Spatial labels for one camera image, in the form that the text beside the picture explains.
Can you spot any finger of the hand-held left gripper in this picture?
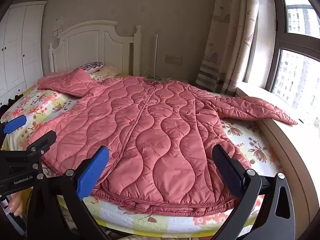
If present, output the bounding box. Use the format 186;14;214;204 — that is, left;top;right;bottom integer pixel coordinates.
25;130;57;157
0;115;27;135

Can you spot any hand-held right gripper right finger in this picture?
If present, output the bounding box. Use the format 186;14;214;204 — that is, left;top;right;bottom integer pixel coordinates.
212;144;297;240

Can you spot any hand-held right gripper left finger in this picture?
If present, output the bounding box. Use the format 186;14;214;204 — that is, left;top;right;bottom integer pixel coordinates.
27;145;110;240

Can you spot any pink quilted blanket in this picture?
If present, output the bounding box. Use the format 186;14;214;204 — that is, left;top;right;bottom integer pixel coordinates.
27;69;298;217

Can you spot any person's left hand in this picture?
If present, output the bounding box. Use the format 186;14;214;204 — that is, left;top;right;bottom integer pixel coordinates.
7;186;33;217

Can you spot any black jagged object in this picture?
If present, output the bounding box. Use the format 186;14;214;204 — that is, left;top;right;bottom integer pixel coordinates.
0;94;24;112

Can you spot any bed with floral sheet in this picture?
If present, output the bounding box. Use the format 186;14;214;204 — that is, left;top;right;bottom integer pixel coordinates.
0;65;285;238

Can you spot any beige windowsill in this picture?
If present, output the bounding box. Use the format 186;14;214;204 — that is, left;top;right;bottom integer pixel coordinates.
235;85;320;230

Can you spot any white wardrobe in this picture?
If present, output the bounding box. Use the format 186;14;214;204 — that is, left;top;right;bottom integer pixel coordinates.
0;1;47;105

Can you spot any purple patterned pillow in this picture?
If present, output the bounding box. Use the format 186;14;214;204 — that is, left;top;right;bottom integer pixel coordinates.
79;61;105;75

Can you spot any beige floral pillow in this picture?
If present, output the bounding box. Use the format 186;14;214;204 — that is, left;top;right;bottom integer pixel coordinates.
89;65;121;82

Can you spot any white nightstand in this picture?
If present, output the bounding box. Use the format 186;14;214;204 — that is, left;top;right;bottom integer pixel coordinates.
150;76;188;83

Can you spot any white wooden headboard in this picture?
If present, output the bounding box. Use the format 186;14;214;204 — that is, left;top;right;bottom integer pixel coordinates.
48;20;142;77

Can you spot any dark framed window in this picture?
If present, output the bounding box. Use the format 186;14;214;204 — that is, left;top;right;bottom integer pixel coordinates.
265;0;320;110

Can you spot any printed beige curtain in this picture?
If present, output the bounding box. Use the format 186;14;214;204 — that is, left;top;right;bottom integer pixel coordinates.
195;0;262;97

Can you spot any thin white pole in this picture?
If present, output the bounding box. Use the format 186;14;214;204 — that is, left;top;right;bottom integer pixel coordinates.
154;34;159;78

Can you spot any white charger cable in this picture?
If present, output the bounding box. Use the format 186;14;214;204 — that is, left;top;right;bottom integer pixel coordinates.
142;69;163;82

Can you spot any wall power outlet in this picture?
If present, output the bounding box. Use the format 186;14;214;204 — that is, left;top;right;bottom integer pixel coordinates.
165;54;182;64

